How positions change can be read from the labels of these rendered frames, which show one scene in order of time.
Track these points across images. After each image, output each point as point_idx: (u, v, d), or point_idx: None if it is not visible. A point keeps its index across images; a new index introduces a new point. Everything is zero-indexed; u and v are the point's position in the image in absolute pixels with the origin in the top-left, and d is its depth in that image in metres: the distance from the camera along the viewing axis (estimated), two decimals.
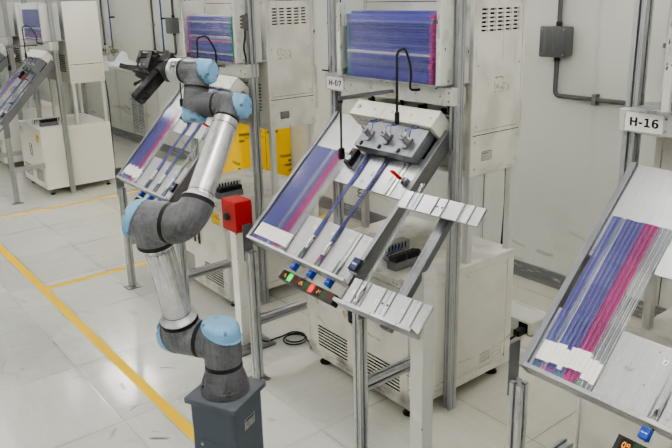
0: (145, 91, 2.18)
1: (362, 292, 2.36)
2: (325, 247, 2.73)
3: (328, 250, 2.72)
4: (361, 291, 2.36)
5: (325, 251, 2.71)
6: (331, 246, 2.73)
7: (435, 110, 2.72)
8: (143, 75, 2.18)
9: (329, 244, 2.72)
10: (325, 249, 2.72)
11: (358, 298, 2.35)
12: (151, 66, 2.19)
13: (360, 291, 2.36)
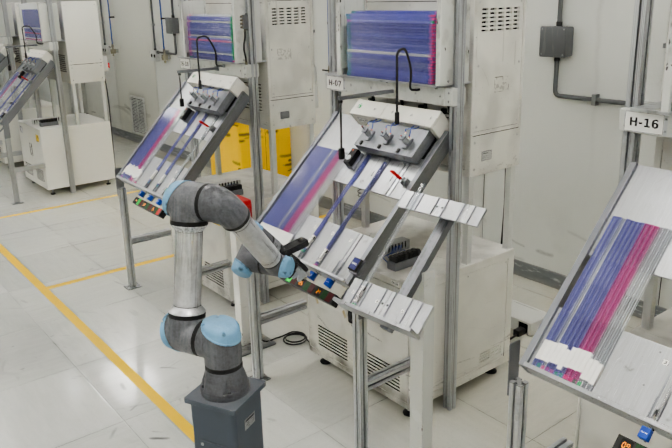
0: (298, 242, 2.61)
1: (362, 292, 2.36)
2: (320, 254, 2.72)
3: (324, 257, 2.71)
4: (361, 291, 2.36)
5: (320, 258, 2.71)
6: (327, 252, 2.72)
7: (435, 110, 2.72)
8: (295, 256, 2.60)
9: (324, 251, 2.72)
10: (320, 256, 2.71)
11: (358, 298, 2.35)
12: None
13: (360, 291, 2.36)
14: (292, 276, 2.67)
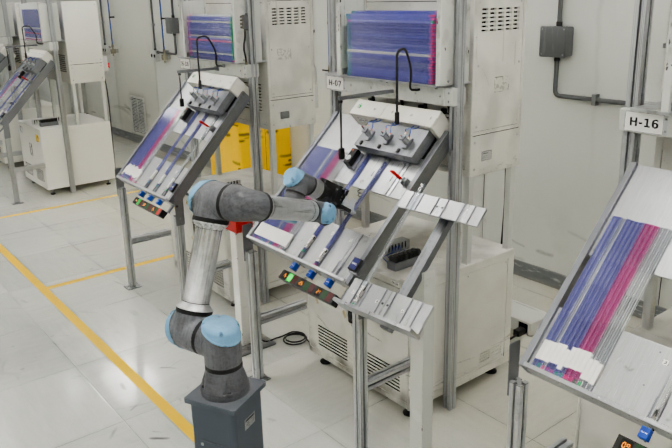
0: None
1: (362, 292, 2.36)
2: (320, 253, 2.72)
3: (323, 256, 2.71)
4: (361, 291, 2.36)
5: (320, 257, 2.70)
6: (326, 252, 2.72)
7: (435, 110, 2.72)
8: None
9: (324, 250, 2.71)
10: (320, 255, 2.71)
11: (358, 298, 2.35)
12: None
13: (360, 291, 2.36)
14: (353, 199, 2.73)
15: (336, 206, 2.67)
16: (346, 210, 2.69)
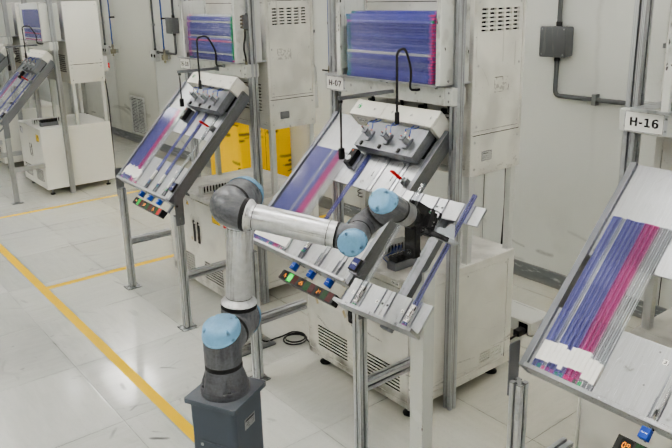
0: (407, 245, 2.16)
1: (362, 292, 2.36)
2: (407, 312, 2.21)
3: (412, 315, 2.21)
4: (361, 291, 2.36)
5: (408, 317, 2.20)
6: (415, 310, 2.21)
7: (435, 110, 2.72)
8: None
9: (412, 308, 2.21)
10: (408, 314, 2.20)
11: (358, 298, 2.35)
12: None
13: (360, 291, 2.36)
14: (451, 225, 2.17)
15: (426, 233, 2.15)
16: (440, 237, 2.14)
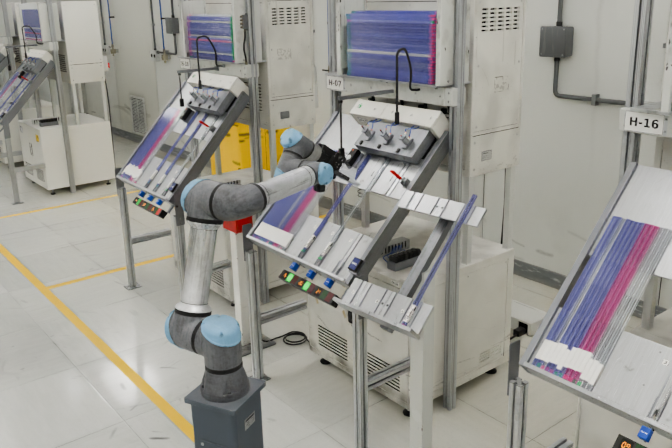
0: None
1: (329, 247, 2.72)
2: (407, 312, 2.21)
3: (412, 315, 2.21)
4: (328, 246, 2.72)
5: (408, 317, 2.20)
6: (415, 310, 2.21)
7: (435, 110, 2.72)
8: None
9: (412, 308, 2.21)
10: (408, 314, 2.20)
11: (325, 252, 2.71)
12: None
13: (327, 246, 2.72)
14: (353, 168, 2.65)
15: None
16: (341, 176, 2.62)
